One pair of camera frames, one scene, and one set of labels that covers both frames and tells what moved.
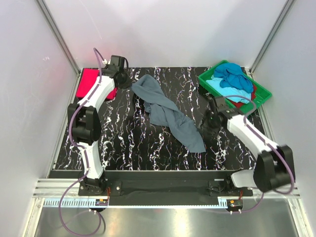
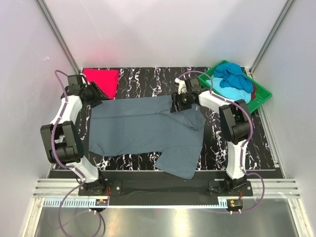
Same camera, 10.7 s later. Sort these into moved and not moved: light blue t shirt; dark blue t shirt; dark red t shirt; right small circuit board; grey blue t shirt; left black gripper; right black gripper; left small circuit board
Moved: right black gripper; left black gripper; grey blue t shirt
Not moved: light blue t shirt; right small circuit board; dark red t shirt; left small circuit board; dark blue t shirt
